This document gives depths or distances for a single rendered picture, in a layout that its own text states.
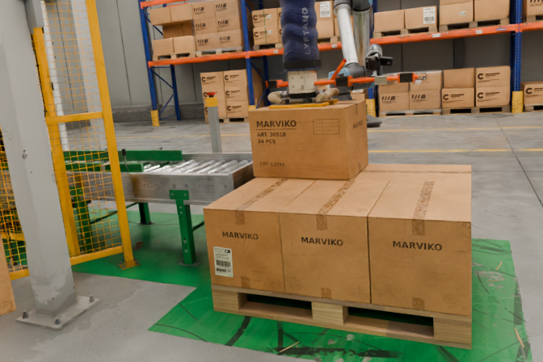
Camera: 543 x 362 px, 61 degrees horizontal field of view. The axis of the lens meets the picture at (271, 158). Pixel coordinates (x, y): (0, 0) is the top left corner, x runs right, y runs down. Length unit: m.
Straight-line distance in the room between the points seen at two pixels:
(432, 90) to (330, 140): 7.26
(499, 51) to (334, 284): 9.34
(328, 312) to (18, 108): 1.73
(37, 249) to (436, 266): 1.90
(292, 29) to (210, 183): 1.01
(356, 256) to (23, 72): 1.78
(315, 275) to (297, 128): 0.87
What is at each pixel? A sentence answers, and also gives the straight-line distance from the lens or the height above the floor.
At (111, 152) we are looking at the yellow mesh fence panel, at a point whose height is 0.75.
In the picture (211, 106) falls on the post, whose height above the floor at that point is 0.93.
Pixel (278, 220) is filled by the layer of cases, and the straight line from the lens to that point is 2.11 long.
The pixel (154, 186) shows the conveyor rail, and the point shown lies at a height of 0.52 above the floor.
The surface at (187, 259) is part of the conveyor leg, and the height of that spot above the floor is 0.04.
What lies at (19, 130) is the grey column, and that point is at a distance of 2.51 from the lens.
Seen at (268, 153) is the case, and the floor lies 0.69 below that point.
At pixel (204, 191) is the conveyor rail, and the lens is 2.80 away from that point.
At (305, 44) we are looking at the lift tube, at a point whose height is 1.29.
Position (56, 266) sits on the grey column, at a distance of 2.70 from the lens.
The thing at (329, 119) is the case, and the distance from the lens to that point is 2.54.
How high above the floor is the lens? 1.18
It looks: 11 degrees down
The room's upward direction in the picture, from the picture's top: 5 degrees counter-clockwise
